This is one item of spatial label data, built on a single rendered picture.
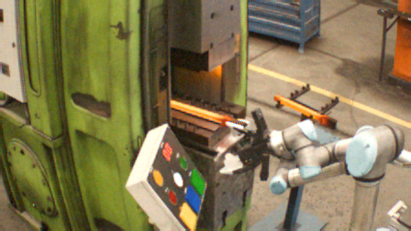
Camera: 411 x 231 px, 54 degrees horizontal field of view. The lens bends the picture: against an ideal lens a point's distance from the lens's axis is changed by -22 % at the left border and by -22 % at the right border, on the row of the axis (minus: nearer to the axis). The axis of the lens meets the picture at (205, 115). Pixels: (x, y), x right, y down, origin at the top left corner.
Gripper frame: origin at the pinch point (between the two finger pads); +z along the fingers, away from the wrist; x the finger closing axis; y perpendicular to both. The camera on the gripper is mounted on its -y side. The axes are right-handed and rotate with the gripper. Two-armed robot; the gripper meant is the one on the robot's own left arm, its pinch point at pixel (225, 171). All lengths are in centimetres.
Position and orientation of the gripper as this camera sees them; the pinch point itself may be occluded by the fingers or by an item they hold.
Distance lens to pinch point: 172.0
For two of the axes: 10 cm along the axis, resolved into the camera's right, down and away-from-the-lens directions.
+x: -1.5, 4.7, -8.7
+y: -4.9, -8.0, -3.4
